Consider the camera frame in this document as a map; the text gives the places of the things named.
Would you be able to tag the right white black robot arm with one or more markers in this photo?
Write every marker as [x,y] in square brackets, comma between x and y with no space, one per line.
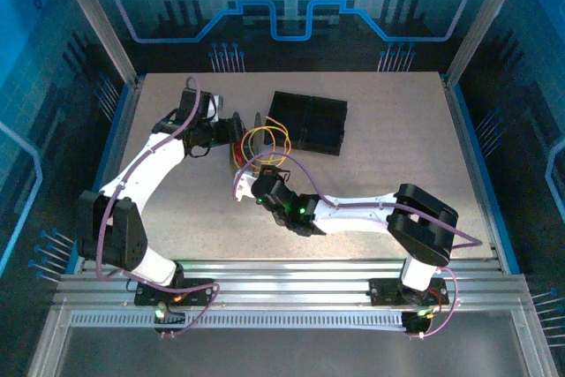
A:
[362,213]

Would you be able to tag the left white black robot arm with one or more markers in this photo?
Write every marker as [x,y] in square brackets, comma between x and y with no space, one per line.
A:
[145,165]

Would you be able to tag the black two-compartment tray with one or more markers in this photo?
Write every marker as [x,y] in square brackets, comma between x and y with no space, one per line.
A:
[309,125]

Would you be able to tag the black controller board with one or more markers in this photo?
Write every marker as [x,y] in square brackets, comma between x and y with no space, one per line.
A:
[174,318]
[412,321]

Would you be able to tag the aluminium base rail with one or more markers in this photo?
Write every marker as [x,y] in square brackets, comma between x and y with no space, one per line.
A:
[287,282]

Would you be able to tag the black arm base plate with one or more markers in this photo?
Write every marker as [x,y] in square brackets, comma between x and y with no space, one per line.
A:
[198,288]
[384,291]

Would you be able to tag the aluminium frame post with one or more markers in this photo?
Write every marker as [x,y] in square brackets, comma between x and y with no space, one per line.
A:
[98,19]
[482,19]

